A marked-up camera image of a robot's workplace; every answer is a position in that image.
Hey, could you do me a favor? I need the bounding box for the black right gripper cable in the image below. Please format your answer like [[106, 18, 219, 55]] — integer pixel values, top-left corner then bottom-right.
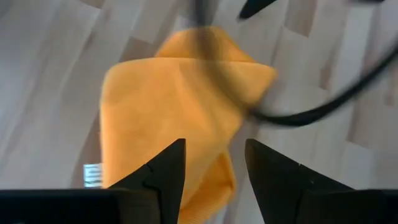
[[192, 0, 398, 128]]

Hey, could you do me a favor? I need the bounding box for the orange microfiber towel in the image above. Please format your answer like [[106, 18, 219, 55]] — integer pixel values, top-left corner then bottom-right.
[[83, 26, 278, 224]]

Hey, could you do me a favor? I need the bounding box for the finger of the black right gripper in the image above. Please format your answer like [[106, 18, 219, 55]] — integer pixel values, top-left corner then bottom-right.
[[238, 0, 278, 20]]

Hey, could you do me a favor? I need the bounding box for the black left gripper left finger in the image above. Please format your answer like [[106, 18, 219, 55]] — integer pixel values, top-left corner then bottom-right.
[[108, 138, 187, 224]]

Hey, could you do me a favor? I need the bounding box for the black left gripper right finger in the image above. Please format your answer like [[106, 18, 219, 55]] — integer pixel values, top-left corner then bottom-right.
[[244, 138, 354, 224]]

